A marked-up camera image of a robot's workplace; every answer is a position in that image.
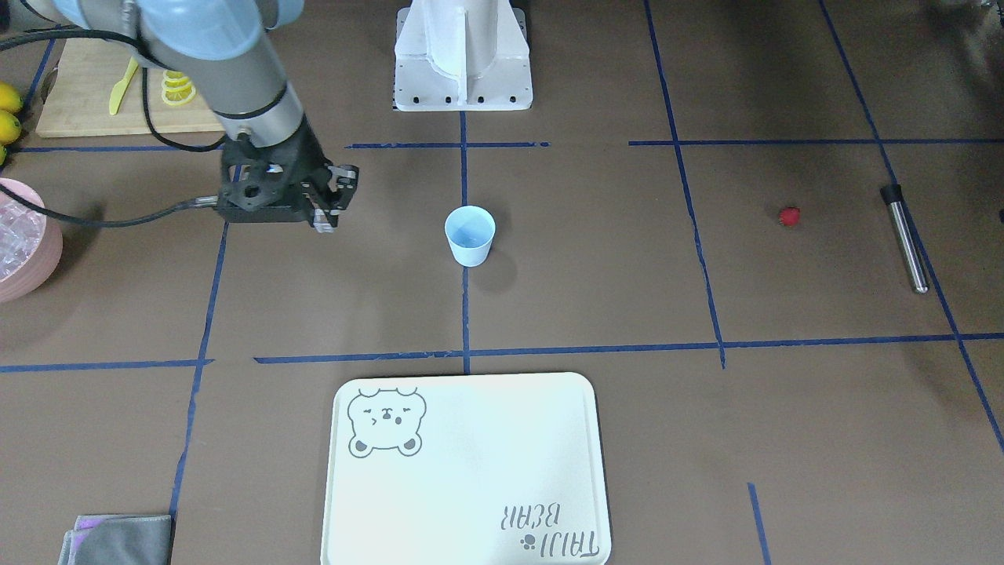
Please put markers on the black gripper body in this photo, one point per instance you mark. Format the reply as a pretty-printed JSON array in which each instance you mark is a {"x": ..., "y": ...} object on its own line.
[{"x": 309, "y": 159}]

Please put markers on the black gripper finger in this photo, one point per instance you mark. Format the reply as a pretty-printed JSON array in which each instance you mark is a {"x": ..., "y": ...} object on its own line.
[
  {"x": 324, "y": 221},
  {"x": 341, "y": 187}
]

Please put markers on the red strawberry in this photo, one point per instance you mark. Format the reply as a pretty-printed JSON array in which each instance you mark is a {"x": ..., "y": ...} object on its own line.
[{"x": 789, "y": 217}]

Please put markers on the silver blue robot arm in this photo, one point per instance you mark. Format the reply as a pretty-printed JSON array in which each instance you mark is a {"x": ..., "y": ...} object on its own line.
[{"x": 222, "y": 45}]

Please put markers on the light blue cup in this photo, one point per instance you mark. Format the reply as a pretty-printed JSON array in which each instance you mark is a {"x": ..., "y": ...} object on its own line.
[{"x": 470, "y": 231}]

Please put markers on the pink bowl of ice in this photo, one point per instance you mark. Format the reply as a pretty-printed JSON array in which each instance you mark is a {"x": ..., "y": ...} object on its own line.
[{"x": 32, "y": 243}]

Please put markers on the lemon slices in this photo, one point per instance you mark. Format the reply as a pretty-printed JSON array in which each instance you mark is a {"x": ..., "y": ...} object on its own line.
[{"x": 177, "y": 89}]

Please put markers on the yellow plastic knife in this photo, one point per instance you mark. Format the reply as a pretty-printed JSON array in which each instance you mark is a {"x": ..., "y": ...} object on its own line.
[{"x": 121, "y": 87}]

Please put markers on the wooden cutting board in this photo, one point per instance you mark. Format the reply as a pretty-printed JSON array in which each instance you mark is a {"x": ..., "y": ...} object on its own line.
[{"x": 76, "y": 105}]

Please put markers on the yellow lemon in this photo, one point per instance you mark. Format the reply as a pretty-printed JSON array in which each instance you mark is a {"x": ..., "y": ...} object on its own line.
[
  {"x": 10, "y": 128},
  {"x": 11, "y": 100}
]

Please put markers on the cream bear tray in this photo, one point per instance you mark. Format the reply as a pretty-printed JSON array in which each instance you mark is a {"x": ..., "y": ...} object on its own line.
[{"x": 466, "y": 469}]

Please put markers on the grey folded cloth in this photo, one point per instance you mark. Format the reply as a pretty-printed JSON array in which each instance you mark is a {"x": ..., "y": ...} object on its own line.
[{"x": 118, "y": 539}]

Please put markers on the steel muddler with black tip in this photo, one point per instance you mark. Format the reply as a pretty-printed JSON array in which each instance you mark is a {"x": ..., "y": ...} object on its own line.
[{"x": 894, "y": 200}]

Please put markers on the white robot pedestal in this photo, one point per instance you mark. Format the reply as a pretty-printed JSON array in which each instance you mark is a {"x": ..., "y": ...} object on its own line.
[{"x": 462, "y": 56}]

